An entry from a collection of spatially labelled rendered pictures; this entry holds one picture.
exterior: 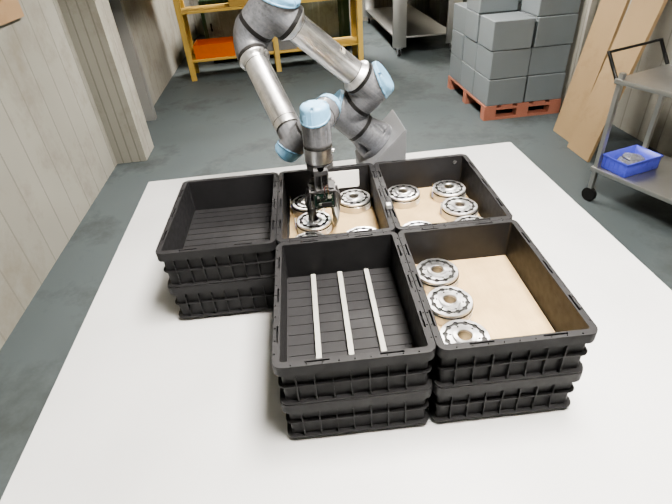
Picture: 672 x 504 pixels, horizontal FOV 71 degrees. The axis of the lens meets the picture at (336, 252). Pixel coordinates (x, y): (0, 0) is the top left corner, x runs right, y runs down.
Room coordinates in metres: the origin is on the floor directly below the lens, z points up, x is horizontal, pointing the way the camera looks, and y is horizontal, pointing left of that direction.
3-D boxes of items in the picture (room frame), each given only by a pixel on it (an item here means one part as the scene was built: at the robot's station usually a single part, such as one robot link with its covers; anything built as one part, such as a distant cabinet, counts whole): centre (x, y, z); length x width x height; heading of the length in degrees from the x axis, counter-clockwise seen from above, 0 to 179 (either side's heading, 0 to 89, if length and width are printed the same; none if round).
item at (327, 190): (1.13, 0.02, 0.99); 0.09 x 0.08 x 0.12; 2
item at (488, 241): (0.77, -0.31, 0.87); 0.40 x 0.30 x 0.11; 2
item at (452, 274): (0.88, -0.24, 0.86); 0.10 x 0.10 x 0.01
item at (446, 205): (1.17, -0.37, 0.86); 0.10 x 0.10 x 0.01
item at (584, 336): (0.77, -0.31, 0.92); 0.40 x 0.30 x 0.02; 2
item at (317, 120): (1.14, 0.02, 1.15); 0.09 x 0.08 x 0.11; 165
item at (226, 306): (1.15, 0.30, 0.76); 0.40 x 0.30 x 0.12; 2
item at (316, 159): (1.14, 0.02, 1.07); 0.08 x 0.08 x 0.05
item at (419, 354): (0.76, -0.01, 0.92); 0.40 x 0.30 x 0.02; 2
